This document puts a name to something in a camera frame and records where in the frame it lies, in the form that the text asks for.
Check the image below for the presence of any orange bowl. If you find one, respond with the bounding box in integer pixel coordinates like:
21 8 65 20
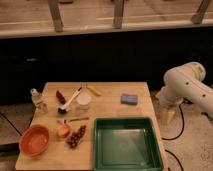
19 124 50 157

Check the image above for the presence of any wooden post middle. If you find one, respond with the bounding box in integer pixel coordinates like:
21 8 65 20
113 0 124 29

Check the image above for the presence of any clear plastic bottle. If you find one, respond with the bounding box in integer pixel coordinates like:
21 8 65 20
30 88 48 113

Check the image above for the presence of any blue-grey sponge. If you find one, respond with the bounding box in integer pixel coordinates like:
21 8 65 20
121 94 138 105

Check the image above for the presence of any metal spoon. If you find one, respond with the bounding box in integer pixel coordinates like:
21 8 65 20
56 117 89 124

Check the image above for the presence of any wooden post right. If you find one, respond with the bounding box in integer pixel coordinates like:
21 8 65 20
191 0 211 24

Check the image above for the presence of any green plastic tray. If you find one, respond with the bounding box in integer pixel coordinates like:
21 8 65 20
93 117 164 171

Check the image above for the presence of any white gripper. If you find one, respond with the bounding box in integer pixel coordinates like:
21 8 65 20
156 87 182 125

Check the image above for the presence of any wooden post left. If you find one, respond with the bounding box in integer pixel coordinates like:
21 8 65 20
48 0 63 32

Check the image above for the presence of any wooden post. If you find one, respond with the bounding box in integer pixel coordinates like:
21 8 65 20
113 0 124 29
48 0 63 32
191 0 211 24

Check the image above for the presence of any purple grape bunch toy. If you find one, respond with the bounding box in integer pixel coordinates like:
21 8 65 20
66 125 86 149

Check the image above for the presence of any white plastic cup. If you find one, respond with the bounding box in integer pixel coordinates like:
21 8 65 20
76 93 92 110

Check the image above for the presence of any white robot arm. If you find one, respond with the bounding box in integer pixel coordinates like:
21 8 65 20
156 62 213 124

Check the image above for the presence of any black cable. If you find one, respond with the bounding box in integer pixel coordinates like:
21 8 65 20
161 102 185 171

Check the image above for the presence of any dark red sausage toy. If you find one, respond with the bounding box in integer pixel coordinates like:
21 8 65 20
56 90 66 104

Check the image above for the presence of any yellow banana toy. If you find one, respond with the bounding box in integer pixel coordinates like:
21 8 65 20
86 85 101 96

